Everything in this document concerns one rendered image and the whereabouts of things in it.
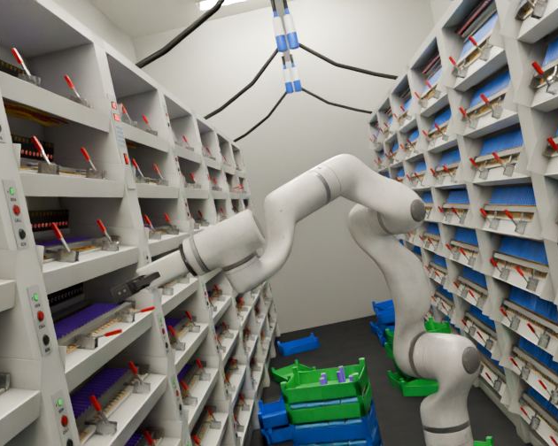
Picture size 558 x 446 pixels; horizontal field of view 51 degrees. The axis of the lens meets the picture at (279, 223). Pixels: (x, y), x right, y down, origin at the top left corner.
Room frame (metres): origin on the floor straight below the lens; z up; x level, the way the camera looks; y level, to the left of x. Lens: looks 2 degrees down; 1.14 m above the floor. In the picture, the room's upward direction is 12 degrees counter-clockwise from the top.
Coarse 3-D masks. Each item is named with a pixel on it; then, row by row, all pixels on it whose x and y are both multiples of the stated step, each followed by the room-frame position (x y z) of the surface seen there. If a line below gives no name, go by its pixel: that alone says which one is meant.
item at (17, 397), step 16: (0, 368) 0.97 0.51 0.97; (16, 368) 0.97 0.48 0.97; (32, 368) 0.97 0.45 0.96; (0, 384) 0.95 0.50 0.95; (16, 384) 0.97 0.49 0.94; (32, 384) 0.97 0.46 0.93; (0, 400) 0.91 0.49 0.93; (16, 400) 0.92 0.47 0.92; (32, 400) 0.94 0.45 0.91; (0, 416) 0.85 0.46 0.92; (16, 416) 0.89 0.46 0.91; (32, 416) 0.94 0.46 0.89; (0, 432) 0.84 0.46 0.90; (16, 432) 0.89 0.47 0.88
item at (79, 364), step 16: (64, 304) 1.51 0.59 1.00; (144, 304) 1.67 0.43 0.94; (144, 320) 1.59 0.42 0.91; (112, 336) 1.35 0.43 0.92; (128, 336) 1.45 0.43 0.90; (64, 352) 1.06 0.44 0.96; (80, 352) 1.20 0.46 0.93; (96, 352) 1.22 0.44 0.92; (112, 352) 1.33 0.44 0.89; (64, 368) 1.06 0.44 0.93; (80, 368) 1.14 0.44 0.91; (96, 368) 1.23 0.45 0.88
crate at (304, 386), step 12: (360, 360) 2.27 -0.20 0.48; (300, 372) 2.36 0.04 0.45; (312, 372) 2.35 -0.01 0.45; (324, 372) 2.33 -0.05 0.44; (336, 372) 2.32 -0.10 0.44; (348, 372) 2.31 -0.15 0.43; (360, 372) 2.29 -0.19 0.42; (288, 384) 2.26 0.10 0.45; (300, 384) 2.36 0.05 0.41; (312, 384) 2.33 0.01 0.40; (336, 384) 2.12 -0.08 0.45; (348, 384) 2.11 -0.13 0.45; (360, 384) 2.12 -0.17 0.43; (288, 396) 2.18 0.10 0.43; (300, 396) 2.16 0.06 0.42; (312, 396) 2.15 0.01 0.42; (324, 396) 2.14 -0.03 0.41; (336, 396) 2.13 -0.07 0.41; (348, 396) 2.11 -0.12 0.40
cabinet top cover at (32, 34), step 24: (0, 0) 1.28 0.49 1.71; (24, 0) 1.31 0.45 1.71; (48, 0) 1.39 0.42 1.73; (0, 24) 1.41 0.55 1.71; (24, 24) 1.44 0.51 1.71; (48, 24) 1.47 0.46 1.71; (72, 24) 1.52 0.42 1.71; (24, 48) 1.60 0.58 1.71; (48, 48) 1.64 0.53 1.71; (120, 72) 2.01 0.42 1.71; (120, 96) 2.36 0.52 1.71
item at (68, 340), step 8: (120, 304) 1.60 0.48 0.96; (128, 304) 1.62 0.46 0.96; (112, 312) 1.49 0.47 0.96; (96, 320) 1.39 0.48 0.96; (104, 320) 1.42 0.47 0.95; (112, 320) 1.46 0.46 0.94; (80, 328) 1.31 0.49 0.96; (88, 328) 1.32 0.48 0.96; (96, 328) 1.37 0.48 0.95; (64, 336) 1.23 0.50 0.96; (72, 336) 1.23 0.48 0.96; (64, 344) 1.19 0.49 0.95; (72, 344) 1.21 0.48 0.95
